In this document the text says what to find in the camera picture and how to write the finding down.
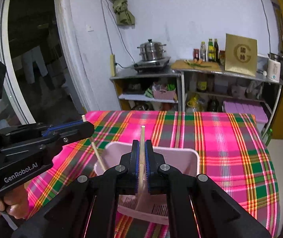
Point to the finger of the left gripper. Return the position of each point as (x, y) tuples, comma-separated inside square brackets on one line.
[(63, 129), (74, 135)]

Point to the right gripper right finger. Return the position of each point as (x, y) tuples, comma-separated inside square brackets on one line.
[(197, 206)]

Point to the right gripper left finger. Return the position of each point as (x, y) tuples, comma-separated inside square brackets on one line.
[(87, 206)]

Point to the light wooden chopstick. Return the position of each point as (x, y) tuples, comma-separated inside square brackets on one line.
[(141, 160), (97, 153)]

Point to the person's left hand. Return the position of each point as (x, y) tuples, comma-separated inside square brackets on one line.
[(15, 203)]

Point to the pink plastic utensil holder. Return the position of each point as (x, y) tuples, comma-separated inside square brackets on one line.
[(152, 207)]

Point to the pink plaid tablecloth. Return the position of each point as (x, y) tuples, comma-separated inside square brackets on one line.
[(229, 145)]

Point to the white power strip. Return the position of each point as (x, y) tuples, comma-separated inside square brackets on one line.
[(113, 65)]

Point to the metal shelf table left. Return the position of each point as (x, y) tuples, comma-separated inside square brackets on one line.
[(133, 88)]

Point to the metal shelf table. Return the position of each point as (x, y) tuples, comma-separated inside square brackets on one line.
[(270, 91), (133, 88)]

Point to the pink woven basket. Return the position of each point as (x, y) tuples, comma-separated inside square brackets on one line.
[(164, 92)]

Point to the black induction cooker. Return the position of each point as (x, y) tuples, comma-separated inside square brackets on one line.
[(148, 66)]

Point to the stainless steel steamer pot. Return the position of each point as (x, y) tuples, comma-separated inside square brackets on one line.
[(152, 50)]

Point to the yellow oil jug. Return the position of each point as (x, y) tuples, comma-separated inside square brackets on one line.
[(195, 104)]

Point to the purple storage box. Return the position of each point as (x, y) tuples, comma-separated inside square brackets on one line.
[(249, 108)]

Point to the metal shelf table right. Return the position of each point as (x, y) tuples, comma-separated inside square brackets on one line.
[(270, 91)]

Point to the red lid jar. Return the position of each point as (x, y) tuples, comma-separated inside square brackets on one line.
[(196, 54)]

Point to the wooden cutting board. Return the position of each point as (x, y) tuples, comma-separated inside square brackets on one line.
[(198, 65)]

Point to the clear plastic bottle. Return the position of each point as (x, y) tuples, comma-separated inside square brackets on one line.
[(203, 51)]

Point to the green hanging cloth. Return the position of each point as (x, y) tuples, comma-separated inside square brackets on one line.
[(123, 15)]

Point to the green oil bottle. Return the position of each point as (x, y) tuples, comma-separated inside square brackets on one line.
[(211, 51)]

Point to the dark sauce bottle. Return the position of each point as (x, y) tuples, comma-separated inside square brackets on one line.
[(216, 50)]

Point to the gold cardboard box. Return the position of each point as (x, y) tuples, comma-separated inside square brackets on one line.
[(241, 55)]

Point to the white electric kettle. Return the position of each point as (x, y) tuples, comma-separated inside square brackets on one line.
[(274, 67)]

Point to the white wall switch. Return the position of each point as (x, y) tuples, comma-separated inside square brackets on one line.
[(89, 28)]

